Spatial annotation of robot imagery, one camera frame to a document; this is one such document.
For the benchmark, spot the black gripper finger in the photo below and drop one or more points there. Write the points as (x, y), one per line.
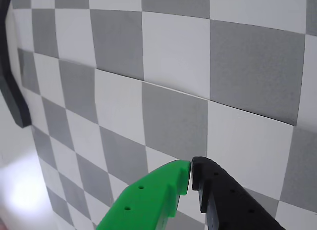
(227, 202)

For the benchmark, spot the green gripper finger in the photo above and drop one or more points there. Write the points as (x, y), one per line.
(146, 200)

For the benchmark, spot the grey white checkered mat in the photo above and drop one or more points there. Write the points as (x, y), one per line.
(173, 104)

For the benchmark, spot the black legged stand base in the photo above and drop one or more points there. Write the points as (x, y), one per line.
(15, 104)

